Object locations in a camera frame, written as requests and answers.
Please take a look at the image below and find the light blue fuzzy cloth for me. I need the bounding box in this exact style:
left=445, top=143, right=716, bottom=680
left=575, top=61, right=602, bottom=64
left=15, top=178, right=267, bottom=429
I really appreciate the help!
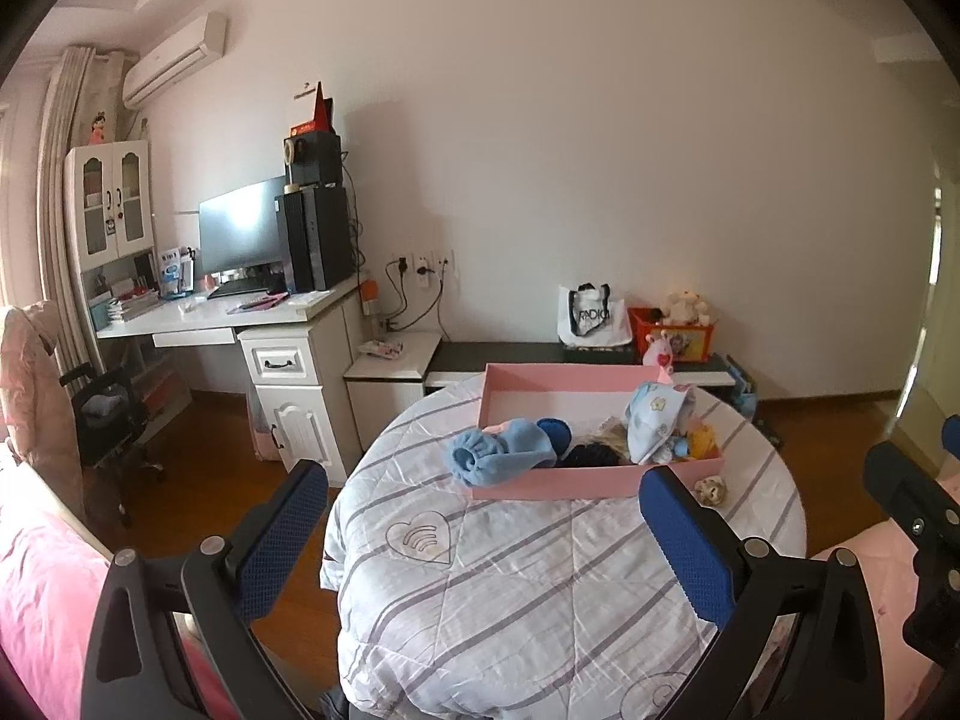
left=448, top=419, right=561, bottom=486

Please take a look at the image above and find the pink coat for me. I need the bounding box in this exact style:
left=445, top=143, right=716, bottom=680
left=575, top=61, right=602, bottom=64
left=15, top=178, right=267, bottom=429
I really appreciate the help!
left=0, top=301, right=84, bottom=497

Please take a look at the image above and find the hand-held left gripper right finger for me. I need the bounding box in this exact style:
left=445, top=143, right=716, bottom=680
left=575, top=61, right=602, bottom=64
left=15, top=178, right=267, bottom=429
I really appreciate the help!
left=638, top=465, right=887, bottom=720

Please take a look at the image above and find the beige curtain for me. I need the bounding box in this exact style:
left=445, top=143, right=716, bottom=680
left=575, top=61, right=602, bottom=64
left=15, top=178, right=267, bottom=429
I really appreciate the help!
left=35, top=46, right=130, bottom=392

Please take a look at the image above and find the stack of books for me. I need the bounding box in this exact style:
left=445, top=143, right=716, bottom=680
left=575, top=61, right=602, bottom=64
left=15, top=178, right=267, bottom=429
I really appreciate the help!
left=100, top=295, right=163, bottom=324

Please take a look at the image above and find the royal blue baby sock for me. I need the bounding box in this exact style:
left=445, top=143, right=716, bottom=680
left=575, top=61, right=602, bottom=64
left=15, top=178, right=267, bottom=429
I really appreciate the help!
left=538, top=415, right=576, bottom=453

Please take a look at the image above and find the round table, striped cover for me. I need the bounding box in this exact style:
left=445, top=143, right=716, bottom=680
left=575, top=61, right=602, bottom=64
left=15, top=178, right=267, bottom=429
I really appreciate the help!
left=320, top=373, right=809, bottom=720

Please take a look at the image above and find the white nightstand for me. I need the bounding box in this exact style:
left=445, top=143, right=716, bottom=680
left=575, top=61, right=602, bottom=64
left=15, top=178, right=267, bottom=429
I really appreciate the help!
left=343, top=331, right=443, bottom=460

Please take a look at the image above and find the pink bed blanket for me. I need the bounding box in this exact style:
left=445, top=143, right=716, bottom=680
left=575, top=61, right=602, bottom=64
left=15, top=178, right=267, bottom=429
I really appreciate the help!
left=0, top=456, right=242, bottom=720

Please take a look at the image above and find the beige knitted item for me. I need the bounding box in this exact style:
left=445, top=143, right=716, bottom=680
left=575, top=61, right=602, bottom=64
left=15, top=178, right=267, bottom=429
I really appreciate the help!
left=591, top=418, right=632, bottom=452

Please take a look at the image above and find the red gift bag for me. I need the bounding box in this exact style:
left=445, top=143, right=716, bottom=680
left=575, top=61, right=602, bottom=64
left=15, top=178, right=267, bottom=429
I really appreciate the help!
left=290, top=80, right=335, bottom=138

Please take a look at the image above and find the red toy box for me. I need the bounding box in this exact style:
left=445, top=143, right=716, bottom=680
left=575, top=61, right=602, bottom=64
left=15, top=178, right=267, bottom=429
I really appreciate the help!
left=626, top=305, right=714, bottom=365

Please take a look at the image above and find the black office chair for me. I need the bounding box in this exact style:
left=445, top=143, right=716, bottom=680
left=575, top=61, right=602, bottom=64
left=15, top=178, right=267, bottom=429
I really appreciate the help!
left=58, top=363, right=168, bottom=531

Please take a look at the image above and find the black low bench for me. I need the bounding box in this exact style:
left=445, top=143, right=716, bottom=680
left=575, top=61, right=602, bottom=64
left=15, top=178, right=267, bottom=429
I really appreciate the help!
left=423, top=340, right=737, bottom=395

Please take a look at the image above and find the white glass-door cabinet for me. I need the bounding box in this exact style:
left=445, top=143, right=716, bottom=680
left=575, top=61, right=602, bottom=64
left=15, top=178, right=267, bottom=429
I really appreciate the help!
left=63, top=138, right=159, bottom=317

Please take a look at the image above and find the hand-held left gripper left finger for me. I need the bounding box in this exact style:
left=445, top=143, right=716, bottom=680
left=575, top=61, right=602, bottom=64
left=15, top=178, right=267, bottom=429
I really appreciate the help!
left=81, top=459, right=329, bottom=720

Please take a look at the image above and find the white air conditioner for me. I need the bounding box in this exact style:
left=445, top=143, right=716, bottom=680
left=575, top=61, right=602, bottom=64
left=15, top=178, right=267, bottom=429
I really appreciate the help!
left=121, top=10, right=228, bottom=110

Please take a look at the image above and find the black computer monitor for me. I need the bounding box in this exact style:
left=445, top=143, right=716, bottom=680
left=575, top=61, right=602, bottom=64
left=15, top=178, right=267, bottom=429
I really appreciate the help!
left=197, top=175, right=288, bottom=287

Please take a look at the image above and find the white printed baby cloth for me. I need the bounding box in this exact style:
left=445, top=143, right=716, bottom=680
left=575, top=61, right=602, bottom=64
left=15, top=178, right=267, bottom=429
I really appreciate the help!
left=624, top=382, right=699, bottom=464

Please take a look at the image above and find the dark navy knit hat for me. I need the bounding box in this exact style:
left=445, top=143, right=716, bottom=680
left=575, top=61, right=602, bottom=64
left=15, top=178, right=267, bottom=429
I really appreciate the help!
left=561, top=443, right=625, bottom=469

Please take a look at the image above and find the white tote bag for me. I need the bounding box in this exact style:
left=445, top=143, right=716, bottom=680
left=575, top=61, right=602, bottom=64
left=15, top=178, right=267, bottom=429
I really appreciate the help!
left=556, top=282, right=633, bottom=349

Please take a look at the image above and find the pink cardboard box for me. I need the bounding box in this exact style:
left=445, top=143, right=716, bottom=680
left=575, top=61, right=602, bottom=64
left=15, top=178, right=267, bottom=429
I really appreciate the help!
left=468, top=361, right=727, bottom=502

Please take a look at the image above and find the black speaker box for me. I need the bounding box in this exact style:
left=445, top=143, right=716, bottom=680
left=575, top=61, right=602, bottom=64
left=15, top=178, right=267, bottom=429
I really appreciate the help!
left=283, top=130, right=344, bottom=191

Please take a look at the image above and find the white plush toy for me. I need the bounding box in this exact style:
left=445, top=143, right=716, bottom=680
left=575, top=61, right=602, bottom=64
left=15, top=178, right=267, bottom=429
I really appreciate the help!
left=659, top=287, right=710, bottom=328

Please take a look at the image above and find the blue and white box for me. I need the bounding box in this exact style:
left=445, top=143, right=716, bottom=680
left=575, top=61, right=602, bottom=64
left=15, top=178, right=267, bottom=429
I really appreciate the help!
left=155, top=245, right=197, bottom=298

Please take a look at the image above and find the black computer tower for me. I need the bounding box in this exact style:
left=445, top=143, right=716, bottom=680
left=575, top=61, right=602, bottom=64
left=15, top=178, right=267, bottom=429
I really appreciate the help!
left=273, top=185, right=354, bottom=294

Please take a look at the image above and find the pink bed sheet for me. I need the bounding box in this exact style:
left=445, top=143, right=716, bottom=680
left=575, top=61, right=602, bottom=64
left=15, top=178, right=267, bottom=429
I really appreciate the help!
left=805, top=520, right=932, bottom=720

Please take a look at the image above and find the white desk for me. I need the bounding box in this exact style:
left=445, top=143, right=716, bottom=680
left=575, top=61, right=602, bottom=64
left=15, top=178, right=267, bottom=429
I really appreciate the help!
left=95, top=273, right=370, bottom=490

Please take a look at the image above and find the blue carton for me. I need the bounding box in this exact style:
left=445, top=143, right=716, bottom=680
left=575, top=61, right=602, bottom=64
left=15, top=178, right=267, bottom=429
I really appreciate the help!
left=723, top=353, right=759, bottom=416

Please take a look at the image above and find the wall socket row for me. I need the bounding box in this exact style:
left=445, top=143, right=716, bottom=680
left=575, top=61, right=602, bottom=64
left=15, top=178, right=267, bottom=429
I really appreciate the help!
left=394, top=248, right=457, bottom=287

